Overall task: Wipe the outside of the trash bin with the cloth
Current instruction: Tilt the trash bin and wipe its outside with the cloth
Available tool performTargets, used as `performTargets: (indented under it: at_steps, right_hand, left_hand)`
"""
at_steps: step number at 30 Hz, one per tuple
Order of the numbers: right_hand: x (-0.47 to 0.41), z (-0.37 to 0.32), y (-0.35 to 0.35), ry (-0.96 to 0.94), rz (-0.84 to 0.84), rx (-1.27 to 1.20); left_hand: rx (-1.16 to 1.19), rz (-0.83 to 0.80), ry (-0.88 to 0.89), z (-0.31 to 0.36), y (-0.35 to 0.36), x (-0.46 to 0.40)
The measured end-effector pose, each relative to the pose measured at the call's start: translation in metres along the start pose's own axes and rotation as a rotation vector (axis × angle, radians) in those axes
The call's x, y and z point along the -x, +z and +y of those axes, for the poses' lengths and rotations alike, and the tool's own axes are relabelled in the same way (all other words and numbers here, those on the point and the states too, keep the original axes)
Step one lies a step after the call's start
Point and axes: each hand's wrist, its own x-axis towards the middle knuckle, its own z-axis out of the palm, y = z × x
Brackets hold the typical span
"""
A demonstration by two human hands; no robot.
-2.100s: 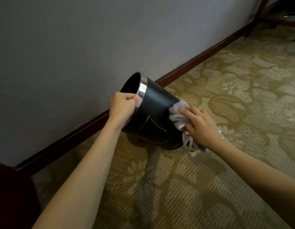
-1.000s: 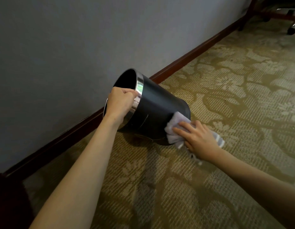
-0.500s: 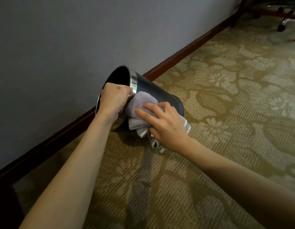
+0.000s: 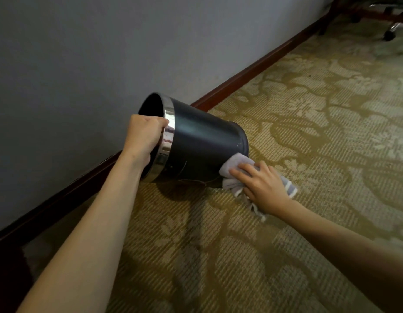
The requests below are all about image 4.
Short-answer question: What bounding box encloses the dark red wooden desk frame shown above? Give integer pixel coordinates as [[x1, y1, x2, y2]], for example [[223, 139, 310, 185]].
[[317, 0, 403, 36]]

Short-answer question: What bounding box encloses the person's left hand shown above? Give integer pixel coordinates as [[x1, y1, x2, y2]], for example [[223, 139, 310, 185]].
[[121, 113, 170, 170]]

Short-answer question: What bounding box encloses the grey cleaning cloth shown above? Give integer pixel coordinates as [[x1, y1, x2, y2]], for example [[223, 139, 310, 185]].
[[218, 153, 299, 223]]

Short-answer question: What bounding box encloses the person's right forearm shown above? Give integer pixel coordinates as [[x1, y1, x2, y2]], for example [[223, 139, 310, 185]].
[[278, 199, 403, 313]]

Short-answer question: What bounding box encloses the dark red wooden cabinet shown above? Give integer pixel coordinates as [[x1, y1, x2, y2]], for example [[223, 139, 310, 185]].
[[0, 243, 32, 313]]

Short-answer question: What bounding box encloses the person's right hand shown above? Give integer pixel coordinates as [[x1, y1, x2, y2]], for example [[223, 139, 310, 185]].
[[228, 160, 295, 217]]

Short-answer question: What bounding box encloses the black waste bin chrome rim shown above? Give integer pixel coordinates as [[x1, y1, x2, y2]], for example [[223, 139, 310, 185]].
[[137, 91, 249, 190]]

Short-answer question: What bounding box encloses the office chair wheeled base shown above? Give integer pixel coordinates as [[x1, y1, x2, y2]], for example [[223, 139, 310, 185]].
[[350, 3, 403, 42]]

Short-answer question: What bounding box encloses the dark wooden baseboard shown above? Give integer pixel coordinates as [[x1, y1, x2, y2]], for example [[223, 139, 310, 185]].
[[0, 11, 332, 245]]

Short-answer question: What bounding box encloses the person's left forearm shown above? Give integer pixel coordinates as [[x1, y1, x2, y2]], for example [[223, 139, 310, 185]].
[[17, 152, 145, 313]]

